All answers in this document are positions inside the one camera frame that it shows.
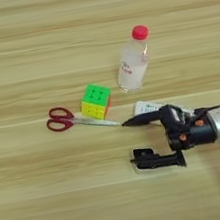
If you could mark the green yellow puzzle cube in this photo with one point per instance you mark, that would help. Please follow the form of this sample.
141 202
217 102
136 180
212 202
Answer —
95 99

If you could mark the small black white-label box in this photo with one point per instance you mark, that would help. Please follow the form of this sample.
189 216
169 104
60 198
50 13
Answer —
172 116

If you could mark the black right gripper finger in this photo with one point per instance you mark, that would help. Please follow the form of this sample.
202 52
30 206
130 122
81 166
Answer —
144 119
167 159

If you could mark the white remote control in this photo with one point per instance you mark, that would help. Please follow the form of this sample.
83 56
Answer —
145 107

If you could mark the clear bottle red cap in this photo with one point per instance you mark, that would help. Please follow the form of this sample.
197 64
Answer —
133 74

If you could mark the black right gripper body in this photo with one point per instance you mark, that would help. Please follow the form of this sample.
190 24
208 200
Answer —
203 133

